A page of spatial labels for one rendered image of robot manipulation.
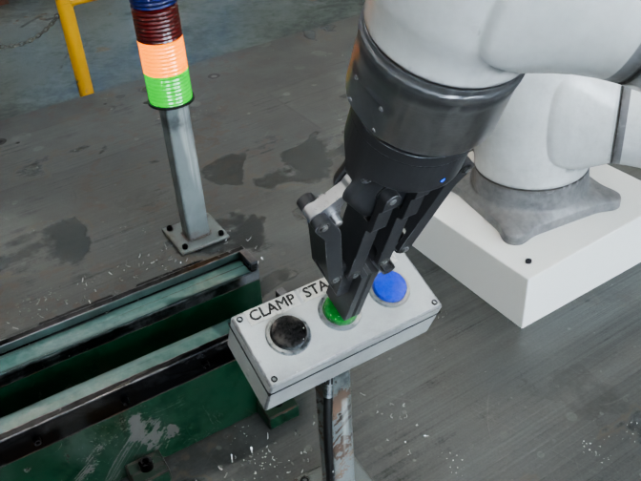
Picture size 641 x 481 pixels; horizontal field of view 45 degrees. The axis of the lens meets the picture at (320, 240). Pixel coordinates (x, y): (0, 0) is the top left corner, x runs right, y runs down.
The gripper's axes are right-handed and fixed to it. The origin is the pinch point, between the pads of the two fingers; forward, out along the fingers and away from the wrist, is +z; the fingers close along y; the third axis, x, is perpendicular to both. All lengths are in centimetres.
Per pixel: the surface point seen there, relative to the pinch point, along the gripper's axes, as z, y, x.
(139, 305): 29.4, 9.9, -20.0
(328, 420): 14.2, 2.5, 5.5
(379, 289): 4.0, -3.8, 0.0
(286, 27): 224, -160, -237
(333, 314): 3.9, 1.0, 0.4
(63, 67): 234, -49, -260
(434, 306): 4.7, -7.7, 3.3
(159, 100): 27, -4, -46
